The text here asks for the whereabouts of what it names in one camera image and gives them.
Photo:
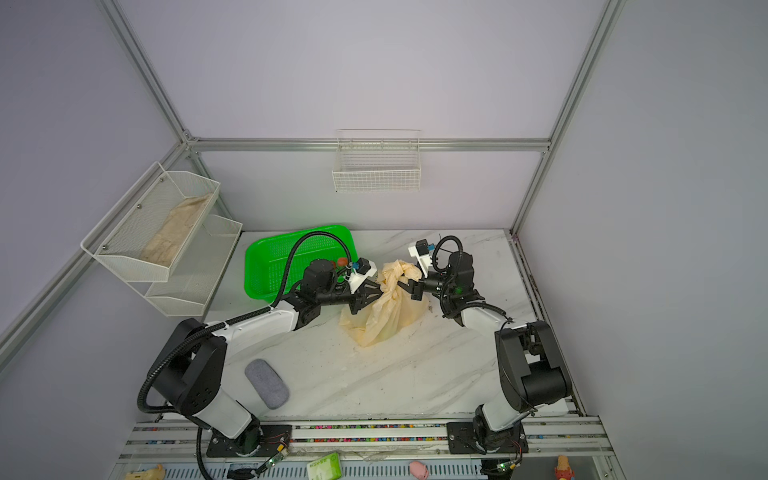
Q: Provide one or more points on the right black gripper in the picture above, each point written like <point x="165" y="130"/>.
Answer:
<point x="427" y="288"/>

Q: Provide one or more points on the cream banana print plastic bag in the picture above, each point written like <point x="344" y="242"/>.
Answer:
<point x="390" y="313"/>

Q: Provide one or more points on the green plastic basket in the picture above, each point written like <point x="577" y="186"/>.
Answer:
<point x="265" y="259"/>

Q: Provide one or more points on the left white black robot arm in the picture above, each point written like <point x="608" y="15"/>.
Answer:
<point x="188" y="377"/>

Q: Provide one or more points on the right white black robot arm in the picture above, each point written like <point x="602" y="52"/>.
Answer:
<point x="532" y="372"/>

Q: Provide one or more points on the grey oval sponge pad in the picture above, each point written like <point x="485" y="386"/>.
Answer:
<point x="267" y="383"/>

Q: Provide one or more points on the green small box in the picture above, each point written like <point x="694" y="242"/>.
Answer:
<point x="327" y="467"/>

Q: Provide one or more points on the pink small toy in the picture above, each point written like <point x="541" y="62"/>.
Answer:
<point x="418" y="470"/>

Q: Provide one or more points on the beige cloth in shelf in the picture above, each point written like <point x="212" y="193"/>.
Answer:
<point x="166" y="244"/>

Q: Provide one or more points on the red yellow figurine toy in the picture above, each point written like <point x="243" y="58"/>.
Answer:
<point x="563" y="470"/>

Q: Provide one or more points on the beige toy at front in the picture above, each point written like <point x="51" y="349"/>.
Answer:
<point x="156" y="473"/>

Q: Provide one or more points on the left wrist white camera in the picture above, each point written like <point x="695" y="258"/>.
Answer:
<point x="361" y="270"/>

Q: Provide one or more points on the wrist white camera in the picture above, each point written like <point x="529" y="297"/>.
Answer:
<point x="422" y="251"/>
<point x="361" y="270"/>

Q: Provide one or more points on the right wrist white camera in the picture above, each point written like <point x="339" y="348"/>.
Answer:
<point x="422" y="251"/>

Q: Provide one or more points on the white wire wall basket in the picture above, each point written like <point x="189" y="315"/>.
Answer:
<point x="377" y="160"/>

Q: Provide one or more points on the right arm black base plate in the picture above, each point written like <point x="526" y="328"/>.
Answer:
<point x="473" y="438"/>

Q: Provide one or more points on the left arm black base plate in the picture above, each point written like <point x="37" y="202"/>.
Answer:
<point x="262" y="442"/>

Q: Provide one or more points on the lower white mesh wall shelf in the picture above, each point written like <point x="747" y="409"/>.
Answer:
<point x="198" y="272"/>

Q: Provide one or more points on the white mesh wall shelf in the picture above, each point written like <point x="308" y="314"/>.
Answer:
<point x="198" y="272"/>
<point x="121" y="239"/>

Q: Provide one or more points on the upper white mesh wall shelf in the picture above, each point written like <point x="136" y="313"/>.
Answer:
<point x="121" y="239"/>

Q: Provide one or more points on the aluminium front rail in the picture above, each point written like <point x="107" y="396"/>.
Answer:
<point x="384" y="449"/>

